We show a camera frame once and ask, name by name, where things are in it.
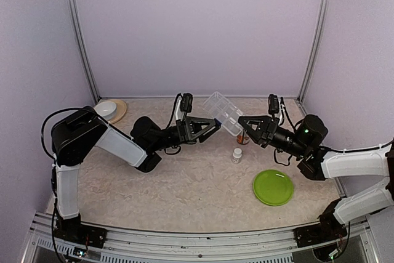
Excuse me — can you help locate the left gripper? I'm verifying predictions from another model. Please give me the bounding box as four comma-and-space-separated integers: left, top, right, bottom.
151, 116, 221, 152

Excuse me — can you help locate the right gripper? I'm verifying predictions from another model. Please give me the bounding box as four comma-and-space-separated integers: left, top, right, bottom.
238, 115, 308, 159

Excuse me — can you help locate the orange label pill bottle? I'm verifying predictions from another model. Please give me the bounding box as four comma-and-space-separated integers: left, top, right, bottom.
236, 129, 250, 145

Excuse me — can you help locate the clear plastic pill organizer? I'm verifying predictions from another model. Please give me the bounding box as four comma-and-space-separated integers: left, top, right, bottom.
203, 91, 244, 137

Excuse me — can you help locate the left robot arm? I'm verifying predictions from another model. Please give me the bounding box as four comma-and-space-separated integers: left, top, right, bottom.
50, 107, 221, 241

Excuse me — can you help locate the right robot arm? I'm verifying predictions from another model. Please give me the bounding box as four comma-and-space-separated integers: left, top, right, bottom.
238, 115, 393, 241

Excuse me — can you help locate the small white pill bottle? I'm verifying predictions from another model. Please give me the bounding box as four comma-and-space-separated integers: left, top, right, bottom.
231, 148, 243, 164

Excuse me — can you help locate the green plate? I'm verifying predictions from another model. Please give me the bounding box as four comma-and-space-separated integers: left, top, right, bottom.
252, 169, 294, 206

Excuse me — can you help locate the beige wooden plate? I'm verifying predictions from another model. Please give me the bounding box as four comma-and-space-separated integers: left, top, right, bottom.
108, 99, 127, 124

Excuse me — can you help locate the white bowl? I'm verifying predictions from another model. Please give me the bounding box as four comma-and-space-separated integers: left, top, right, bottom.
94, 101, 117, 121

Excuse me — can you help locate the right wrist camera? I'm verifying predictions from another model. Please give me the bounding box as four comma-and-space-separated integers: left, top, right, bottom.
268, 94, 280, 117

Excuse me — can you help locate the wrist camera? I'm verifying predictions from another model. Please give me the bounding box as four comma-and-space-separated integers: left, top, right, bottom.
180, 93, 193, 113
268, 94, 280, 117

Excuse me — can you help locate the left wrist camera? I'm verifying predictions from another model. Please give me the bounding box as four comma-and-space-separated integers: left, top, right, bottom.
180, 93, 193, 113

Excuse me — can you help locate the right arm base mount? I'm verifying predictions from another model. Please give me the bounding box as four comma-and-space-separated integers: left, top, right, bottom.
294, 214, 348, 248

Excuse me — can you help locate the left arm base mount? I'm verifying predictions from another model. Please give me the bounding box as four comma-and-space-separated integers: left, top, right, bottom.
54, 217, 107, 249

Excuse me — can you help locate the right aluminium frame post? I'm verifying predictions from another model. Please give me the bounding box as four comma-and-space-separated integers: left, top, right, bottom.
297, 0, 330, 105

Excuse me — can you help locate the aluminium frame post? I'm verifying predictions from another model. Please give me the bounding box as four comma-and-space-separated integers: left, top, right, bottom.
297, 0, 330, 105
67, 0, 101, 103

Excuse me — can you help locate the front aluminium rail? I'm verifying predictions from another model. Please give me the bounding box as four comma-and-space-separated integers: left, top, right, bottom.
21, 212, 381, 263

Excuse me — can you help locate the left aluminium frame post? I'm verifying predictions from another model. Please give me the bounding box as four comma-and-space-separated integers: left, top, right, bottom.
67, 0, 101, 103

